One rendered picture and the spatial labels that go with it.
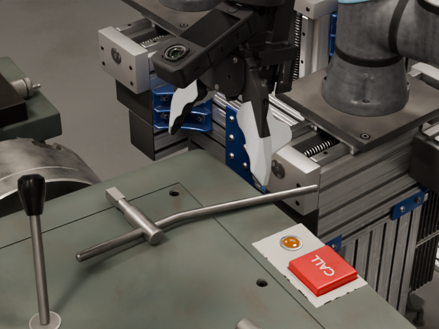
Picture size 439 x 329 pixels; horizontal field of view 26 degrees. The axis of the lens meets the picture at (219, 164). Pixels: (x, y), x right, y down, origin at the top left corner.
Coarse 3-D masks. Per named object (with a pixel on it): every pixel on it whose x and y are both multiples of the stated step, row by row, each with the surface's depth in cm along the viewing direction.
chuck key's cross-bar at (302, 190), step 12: (276, 192) 125; (288, 192) 125; (300, 192) 126; (312, 192) 126; (216, 204) 123; (228, 204) 123; (240, 204) 123; (252, 204) 124; (168, 216) 120; (180, 216) 121; (192, 216) 121; (108, 240) 116; (120, 240) 116; (132, 240) 117; (84, 252) 114; (96, 252) 115
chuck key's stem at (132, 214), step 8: (112, 192) 124; (112, 200) 124; (120, 200) 123; (120, 208) 122; (128, 208) 121; (136, 208) 121; (128, 216) 120; (136, 216) 119; (144, 216) 119; (136, 224) 119; (144, 224) 118; (152, 224) 118; (144, 232) 118; (152, 232) 117; (160, 232) 117; (152, 240) 117; (160, 240) 118
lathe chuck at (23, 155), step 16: (0, 144) 139; (16, 144) 140; (32, 144) 141; (0, 160) 136; (16, 160) 136; (32, 160) 137; (48, 160) 138; (64, 160) 140; (80, 160) 146; (0, 176) 133; (96, 176) 144
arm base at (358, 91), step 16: (336, 48) 159; (336, 64) 160; (352, 64) 157; (368, 64) 155; (384, 64) 156; (400, 64) 158; (336, 80) 160; (352, 80) 158; (368, 80) 157; (384, 80) 157; (400, 80) 159; (336, 96) 160; (352, 96) 158; (368, 96) 159; (384, 96) 158; (400, 96) 160; (352, 112) 159; (368, 112) 159; (384, 112) 159
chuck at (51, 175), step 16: (16, 176) 133; (48, 176) 134; (64, 176) 135; (80, 176) 137; (0, 192) 130; (16, 192) 131; (48, 192) 134; (64, 192) 135; (0, 208) 131; (16, 208) 132
